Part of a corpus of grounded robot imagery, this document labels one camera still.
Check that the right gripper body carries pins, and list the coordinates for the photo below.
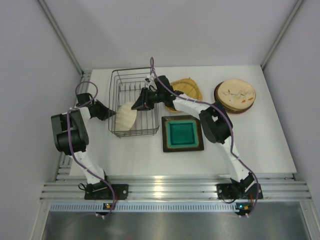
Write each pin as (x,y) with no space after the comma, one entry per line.
(150,98)

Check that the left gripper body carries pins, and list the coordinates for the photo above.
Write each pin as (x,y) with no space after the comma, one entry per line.
(97,110)

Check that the dark wire dish rack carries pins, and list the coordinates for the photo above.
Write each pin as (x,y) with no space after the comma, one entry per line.
(125,86)

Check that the orange woven square plate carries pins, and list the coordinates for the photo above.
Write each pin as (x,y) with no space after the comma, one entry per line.
(189,87)

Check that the dark square plate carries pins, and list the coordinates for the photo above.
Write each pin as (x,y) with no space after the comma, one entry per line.
(181,133)

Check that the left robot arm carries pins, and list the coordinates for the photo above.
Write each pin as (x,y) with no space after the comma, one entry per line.
(71,137)

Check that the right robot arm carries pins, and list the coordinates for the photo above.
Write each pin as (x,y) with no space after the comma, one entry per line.
(216,126)

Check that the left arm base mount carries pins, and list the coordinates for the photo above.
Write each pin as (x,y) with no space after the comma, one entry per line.
(100,191)

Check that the aluminium rail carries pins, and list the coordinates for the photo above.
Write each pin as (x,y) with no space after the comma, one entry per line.
(275,188)

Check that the slotted cable duct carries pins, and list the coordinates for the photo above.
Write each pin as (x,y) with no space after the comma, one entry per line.
(150,207)

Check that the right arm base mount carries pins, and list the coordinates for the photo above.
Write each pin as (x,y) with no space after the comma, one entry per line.
(235,191)

